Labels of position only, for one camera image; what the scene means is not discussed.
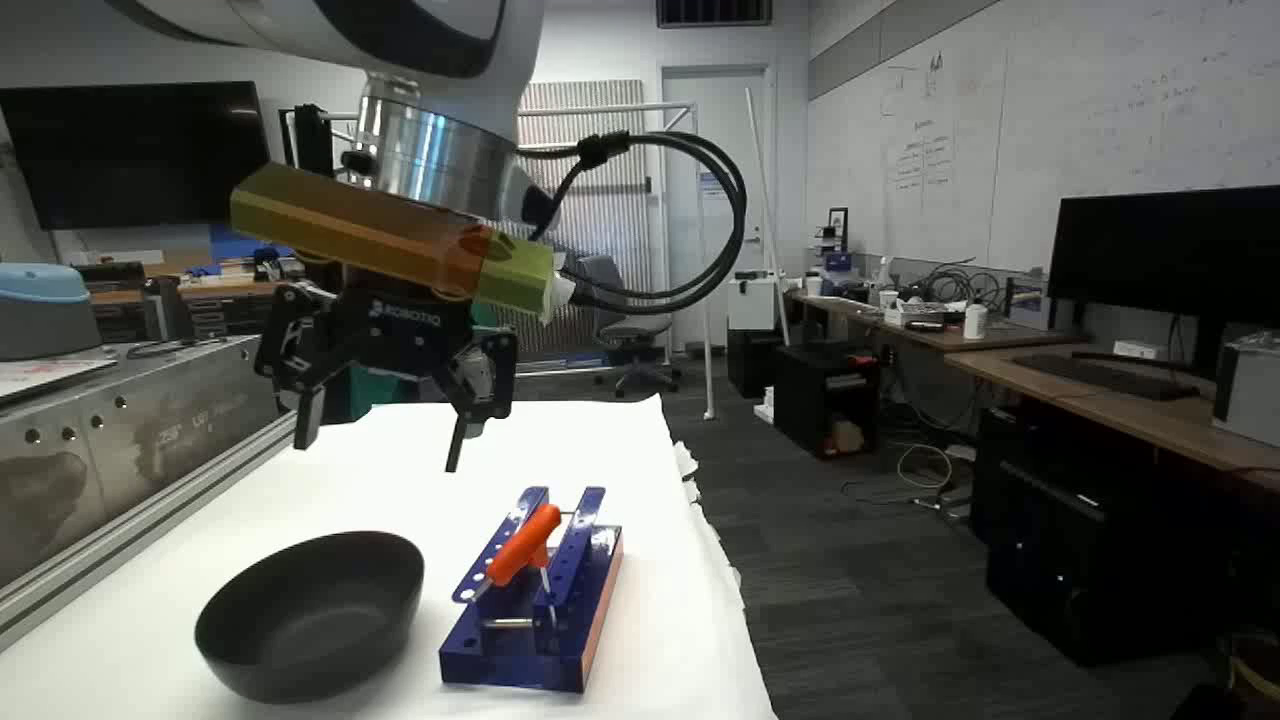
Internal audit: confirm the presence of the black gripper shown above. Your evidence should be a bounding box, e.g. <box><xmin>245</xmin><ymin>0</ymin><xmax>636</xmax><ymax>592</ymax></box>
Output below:
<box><xmin>252</xmin><ymin>275</ymin><xmax>519</xmax><ymax>475</ymax></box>

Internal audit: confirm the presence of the black bowl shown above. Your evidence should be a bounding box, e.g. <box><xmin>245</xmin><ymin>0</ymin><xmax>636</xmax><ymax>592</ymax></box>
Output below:
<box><xmin>194</xmin><ymin>530</ymin><xmax>427</xmax><ymax>708</ymax></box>

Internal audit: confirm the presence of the office chair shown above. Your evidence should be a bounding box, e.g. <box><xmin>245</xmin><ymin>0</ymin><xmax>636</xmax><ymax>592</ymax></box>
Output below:
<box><xmin>597</xmin><ymin>258</ymin><xmax>688</xmax><ymax>399</ymax></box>

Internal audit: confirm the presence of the white table cover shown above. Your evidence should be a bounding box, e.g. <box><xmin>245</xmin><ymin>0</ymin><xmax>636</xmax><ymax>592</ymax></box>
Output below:
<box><xmin>0</xmin><ymin>398</ymin><xmax>780</xmax><ymax>720</ymax></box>

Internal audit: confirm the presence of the white door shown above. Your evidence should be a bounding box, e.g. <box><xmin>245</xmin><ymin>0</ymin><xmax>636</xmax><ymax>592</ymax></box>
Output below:
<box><xmin>661</xmin><ymin>64</ymin><xmax>780</xmax><ymax>357</ymax></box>

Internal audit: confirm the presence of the blue-grey device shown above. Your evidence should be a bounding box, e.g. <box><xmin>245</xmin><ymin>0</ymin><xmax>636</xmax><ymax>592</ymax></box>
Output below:
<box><xmin>0</xmin><ymin>259</ymin><xmax>106</xmax><ymax>366</ymax></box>

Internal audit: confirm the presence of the black cabinet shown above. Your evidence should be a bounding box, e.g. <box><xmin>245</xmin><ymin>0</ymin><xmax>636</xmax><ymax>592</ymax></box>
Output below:
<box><xmin>774</xmin><ymin>341</ymin><xmax>890</xmax><ymax>463</ymax></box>

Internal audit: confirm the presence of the black ceiling vent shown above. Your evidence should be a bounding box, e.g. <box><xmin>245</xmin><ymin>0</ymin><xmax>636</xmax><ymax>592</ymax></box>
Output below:
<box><xmin>654</xmin><ymin>0</ymin><xmax>778</xmax><ymax>31</ymax></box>

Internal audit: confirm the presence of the black computer tower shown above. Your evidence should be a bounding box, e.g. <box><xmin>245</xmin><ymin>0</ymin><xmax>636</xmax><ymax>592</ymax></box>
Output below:
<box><xmin>980</xmin><ymin>455</ymin><xmax>1241</xmax><ymax>674</ymax></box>

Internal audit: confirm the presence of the wooden desk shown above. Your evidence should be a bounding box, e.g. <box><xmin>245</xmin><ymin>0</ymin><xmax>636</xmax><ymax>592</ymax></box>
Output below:
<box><xmin>785</xmin><ymin>289</ymin><xmax>1280</xmax><ymax>492</ymax></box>

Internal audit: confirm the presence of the black desk monitor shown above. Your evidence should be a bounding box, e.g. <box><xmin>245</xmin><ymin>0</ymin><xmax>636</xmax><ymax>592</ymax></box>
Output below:
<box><xmin>1044</xmin><ymin>181</ymin><xmax>1280</xmax><ymax>371</ymax></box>

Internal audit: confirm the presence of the grey box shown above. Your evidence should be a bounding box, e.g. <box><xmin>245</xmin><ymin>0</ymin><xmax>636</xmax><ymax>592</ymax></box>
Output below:
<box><xmin>1208</xmin><ymin>334</ymin><xmax>1280</xmax><ymax>452</ymax></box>

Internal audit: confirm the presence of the yellow-green wrist camera box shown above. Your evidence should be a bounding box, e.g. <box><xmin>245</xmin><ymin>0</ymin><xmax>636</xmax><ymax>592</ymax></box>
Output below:
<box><xmin>227</xmin><ymin>162</ymin><xmax>581</xmax><ymax>327</ymax></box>

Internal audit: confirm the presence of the aluminium profile rail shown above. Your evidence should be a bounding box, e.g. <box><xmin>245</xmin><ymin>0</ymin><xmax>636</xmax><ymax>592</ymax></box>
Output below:
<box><xmin>0</xmin><ymin>407</ymin><xmax>301</xmax><ymax>647</ymax></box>

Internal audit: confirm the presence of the black wall screen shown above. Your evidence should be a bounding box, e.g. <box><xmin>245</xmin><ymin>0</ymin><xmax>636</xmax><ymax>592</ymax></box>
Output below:
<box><xmin>0</xmin><ymin>81</ymin><xmax>272</xmax><ymax>234</ymax></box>

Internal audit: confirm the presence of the black camera cable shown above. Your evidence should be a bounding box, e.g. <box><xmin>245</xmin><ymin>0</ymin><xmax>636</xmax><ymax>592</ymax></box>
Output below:
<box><xmin>515</xmin><ymin>130</ymin><xmax>753</xmax><ymax>321</ymax></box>

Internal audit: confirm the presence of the coiled white cable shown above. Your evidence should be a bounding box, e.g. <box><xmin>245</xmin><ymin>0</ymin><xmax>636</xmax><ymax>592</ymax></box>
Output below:
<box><xmin>894</xmin><ymin>440</ymin><xmax>980</xmax><ymax>519</ymax></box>

